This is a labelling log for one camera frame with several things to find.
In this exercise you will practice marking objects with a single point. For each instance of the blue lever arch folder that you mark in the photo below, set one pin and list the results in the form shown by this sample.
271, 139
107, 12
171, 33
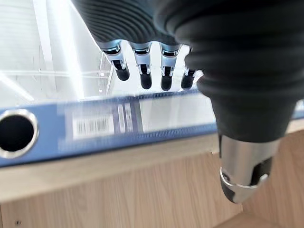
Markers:
107, 133

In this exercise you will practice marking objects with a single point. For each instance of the light wooden office cabinet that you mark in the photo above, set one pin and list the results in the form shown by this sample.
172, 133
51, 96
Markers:
142, 190

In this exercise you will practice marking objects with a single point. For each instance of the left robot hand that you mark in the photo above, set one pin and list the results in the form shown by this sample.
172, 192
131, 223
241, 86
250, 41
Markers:
237, 59

